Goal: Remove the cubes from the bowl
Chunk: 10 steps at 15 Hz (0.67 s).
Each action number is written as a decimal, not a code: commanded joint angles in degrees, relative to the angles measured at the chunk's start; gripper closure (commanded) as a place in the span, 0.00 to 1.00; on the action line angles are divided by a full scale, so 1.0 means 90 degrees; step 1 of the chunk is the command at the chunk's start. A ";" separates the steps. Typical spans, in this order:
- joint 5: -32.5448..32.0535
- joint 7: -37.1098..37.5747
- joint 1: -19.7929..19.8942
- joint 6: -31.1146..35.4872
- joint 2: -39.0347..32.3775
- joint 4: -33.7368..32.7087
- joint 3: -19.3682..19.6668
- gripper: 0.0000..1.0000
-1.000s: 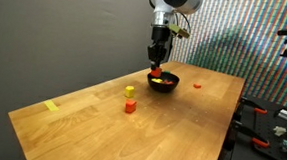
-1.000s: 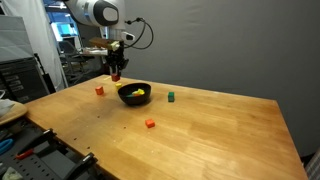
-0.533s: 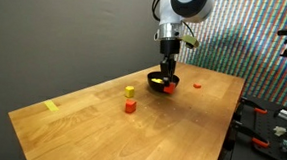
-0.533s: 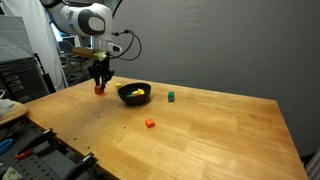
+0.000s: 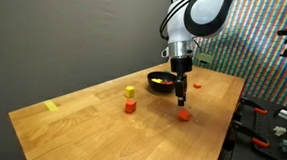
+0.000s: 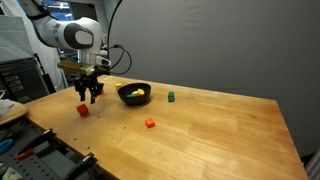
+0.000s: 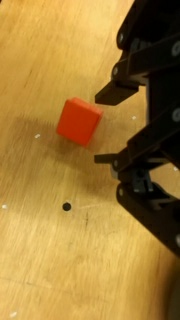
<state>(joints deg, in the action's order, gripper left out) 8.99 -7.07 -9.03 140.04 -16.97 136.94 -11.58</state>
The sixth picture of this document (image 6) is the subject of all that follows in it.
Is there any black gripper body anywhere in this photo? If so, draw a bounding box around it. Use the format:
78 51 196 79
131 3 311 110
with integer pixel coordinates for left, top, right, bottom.
73 73 104 93

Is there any black bowl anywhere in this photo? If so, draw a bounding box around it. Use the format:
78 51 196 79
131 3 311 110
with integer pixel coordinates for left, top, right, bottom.
117 82 152 107

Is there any black stand leg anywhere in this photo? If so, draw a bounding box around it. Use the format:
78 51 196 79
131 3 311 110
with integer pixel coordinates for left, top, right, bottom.
34 53 58 94

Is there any white hanging sheet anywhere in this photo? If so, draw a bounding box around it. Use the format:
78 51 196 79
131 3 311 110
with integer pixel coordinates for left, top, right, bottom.
3 0 69 91

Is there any black equipment case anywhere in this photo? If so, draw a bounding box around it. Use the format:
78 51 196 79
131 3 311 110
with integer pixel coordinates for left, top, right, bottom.
0 57 51 104

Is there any round wooden board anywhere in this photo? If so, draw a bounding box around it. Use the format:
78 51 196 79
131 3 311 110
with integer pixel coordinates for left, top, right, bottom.
0 100 29 127

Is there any white cloth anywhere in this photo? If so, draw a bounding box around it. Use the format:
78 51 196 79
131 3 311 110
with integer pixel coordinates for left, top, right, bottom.
0 89 16 118

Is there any grey flat panel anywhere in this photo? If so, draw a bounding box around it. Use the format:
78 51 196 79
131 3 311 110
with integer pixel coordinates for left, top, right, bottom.
0 14 36 64

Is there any black pegboard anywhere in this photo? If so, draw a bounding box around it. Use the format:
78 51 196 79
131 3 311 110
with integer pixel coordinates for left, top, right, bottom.
0 124 104 180

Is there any white crumpled object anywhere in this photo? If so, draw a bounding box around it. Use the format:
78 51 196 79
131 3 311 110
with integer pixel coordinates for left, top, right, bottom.
1 166 24 180

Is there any grey fabric backdrop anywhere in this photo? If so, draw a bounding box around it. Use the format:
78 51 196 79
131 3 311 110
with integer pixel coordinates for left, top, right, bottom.
108 0 320 158

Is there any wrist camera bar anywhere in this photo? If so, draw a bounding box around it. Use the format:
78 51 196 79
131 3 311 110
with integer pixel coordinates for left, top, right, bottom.
56 59 96 76

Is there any black looped camera cable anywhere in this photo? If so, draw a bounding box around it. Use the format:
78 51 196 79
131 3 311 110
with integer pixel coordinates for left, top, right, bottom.
105 44 133 76

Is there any long black hanging cable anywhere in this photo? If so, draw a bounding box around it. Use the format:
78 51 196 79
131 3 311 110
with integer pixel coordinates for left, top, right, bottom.
106 0 124 46

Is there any blue handled tool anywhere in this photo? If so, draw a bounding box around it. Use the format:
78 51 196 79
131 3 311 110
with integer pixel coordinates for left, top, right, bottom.
0 138 15 156

